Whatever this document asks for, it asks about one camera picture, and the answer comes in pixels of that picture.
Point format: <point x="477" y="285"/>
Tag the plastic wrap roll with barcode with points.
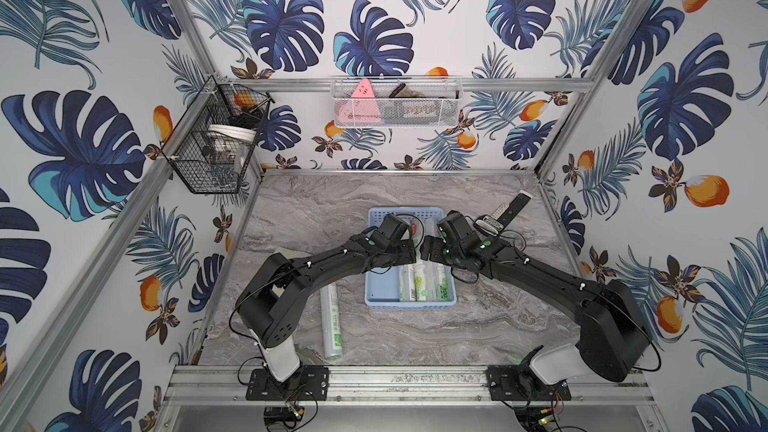
<point x="407" y="290"/>

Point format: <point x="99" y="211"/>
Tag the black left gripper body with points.
<point x="405" y="252"/>

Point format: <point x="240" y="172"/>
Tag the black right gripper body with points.
<point x="439" y="251"/>

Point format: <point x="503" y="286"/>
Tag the black handheld remote tool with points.
<point x="497" y="222"/>

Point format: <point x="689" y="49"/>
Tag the plastic wrap roll red logo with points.
<point x="442" y="287"/>

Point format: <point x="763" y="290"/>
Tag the pink triangular item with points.
<point x="361" y="108"/>

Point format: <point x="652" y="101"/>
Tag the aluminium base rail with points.
<point x="392" y="385"/>

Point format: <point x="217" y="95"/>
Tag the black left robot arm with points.
<point x="271" y="305"/>

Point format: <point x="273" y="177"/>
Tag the plastic wrap roll green label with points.
<point x="422" y="283"/>

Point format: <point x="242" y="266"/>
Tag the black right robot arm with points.
<point x="613" y="332"/>

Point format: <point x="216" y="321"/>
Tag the black wire wall basket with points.
<point x="212" y="148"/>

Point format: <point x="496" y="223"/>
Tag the white wire wall shelf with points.
<point x="409" y="102"/>

